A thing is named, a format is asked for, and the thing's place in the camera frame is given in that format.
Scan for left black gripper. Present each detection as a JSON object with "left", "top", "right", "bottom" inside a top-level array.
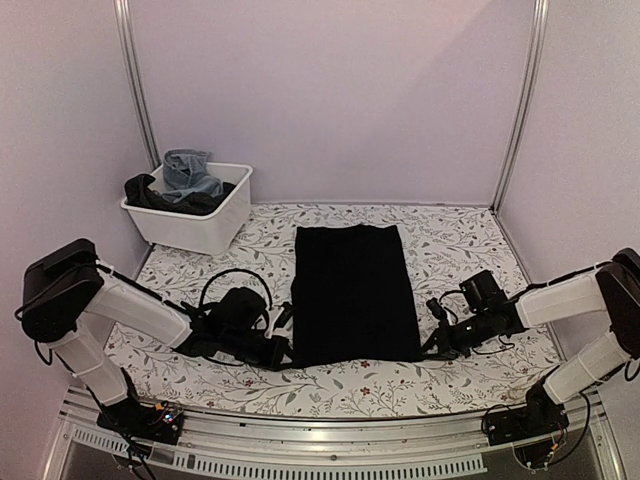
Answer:
[{"left": 220, "top": 329, "right": 301, "bottom": 373}]

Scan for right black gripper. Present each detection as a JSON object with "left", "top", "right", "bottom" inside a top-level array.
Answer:
[{"left": 417, "top": 310, "right": 493, "bottom": 362}]

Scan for black t-shirt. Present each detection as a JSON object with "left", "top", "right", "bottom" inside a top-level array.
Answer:
[{"left": 291, "top": 225, "right": 422, "bottom": 368}]

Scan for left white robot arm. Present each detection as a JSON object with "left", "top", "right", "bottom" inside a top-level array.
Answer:
[{"left": 15, "top": 238, "right": 295, "bottom": 434}]

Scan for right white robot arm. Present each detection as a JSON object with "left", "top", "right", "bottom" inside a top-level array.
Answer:
[{"left": 422, "top": 248, "right": 639, "bottom": 436}]

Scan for floral patterned table mat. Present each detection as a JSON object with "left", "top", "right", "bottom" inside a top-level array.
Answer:
[{"left": 105, "top": 204, "right": 560, "bottom": 418}]

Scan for blue denim garment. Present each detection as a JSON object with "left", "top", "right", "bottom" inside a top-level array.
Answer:
[{"left": 162, "top": 149, "right": 224, "bottom": 203}]

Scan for dark garment in bin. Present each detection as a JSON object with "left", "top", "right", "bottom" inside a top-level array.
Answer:
[{"left": 124, "top": 174, "right": 235, "bottom": 216}]

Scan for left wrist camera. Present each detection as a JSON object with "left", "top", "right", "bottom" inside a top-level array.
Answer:
[{"left": 217, "top": 287, "right": 267, "bottom": 331}]

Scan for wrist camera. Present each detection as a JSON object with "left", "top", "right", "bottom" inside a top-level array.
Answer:
[
  {"left": 217, "top": 287, "right": 267, "bottom": 331},
  {"left": 459, "top": 270, "right": 507, "bottom": 314}
]

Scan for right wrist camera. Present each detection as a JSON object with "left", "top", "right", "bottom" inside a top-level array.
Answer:
[{"left": 459, "top": 270, "right": 507, "bottom": 314}]

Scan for front aluminium rail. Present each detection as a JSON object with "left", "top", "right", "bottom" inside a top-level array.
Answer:
[{"left": 43, "top": 387, "right": 632, "bottom": 479}]

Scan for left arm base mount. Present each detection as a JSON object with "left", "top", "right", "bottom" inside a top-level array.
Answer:
[{"left": 97, "top": 387, "right": 184, "bottom": 445}]

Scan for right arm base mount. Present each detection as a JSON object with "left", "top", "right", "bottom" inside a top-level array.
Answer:
[{"left": 481, "top": 382, "right": 569, "bottom": 446}]

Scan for right aluminium frame post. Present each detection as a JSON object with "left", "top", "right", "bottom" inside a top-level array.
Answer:
[{"left": 491, "top": 0, "right": 550, "bottom": 216}]

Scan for aluminium frame post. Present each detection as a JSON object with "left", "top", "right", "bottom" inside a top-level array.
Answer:
[
  {"left": 113, "top": 0, "right": 161, "bottom": 170},
  {"left": 491, "top": 0, "right": 550, "bottom": 216}
]

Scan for left aluminium frame post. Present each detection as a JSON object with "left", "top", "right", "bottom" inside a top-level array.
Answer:
[{"left": 113, "top": 0, "right": 161, "bottom": 170}]

